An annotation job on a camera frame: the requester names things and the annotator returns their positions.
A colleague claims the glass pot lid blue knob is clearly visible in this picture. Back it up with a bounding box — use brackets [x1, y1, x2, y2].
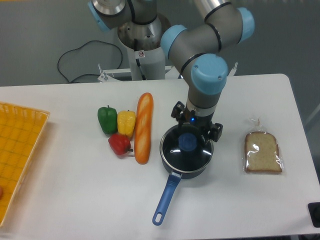
[159, 124, 214, 179]

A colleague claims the black cable on floor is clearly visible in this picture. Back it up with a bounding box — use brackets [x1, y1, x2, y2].
[57, 40, 124, 84]

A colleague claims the black device at table edge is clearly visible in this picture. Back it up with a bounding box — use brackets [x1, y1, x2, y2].
[307, 202, 320, 228]

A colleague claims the yellow bell pepper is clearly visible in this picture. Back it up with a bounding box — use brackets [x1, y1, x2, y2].
[117, 110, 136, 139]

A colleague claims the red bell pepper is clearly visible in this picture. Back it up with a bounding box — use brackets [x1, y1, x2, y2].
[108, 133, 134, 156]

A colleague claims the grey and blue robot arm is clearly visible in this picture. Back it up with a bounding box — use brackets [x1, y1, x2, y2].
[88, 0, 255, 141]

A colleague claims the green bell pepper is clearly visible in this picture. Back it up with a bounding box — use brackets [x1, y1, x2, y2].
[97, 105, 118, 135]

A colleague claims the baguette bread loaf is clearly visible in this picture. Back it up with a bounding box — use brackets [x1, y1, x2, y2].
[134, 92, 154, 165]

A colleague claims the yellow woven basket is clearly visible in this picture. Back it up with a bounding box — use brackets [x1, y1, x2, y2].
[0, 102, 50, 227]

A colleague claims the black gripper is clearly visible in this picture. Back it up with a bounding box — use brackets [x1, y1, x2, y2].
[171, 101, 223, 145]

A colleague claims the blue saucepan with handle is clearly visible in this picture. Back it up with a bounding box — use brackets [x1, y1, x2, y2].
[152, 123, 215, 226]

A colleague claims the bread slice in plastic bag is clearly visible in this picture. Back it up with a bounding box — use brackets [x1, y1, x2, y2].
[242, 118, 284, 175]

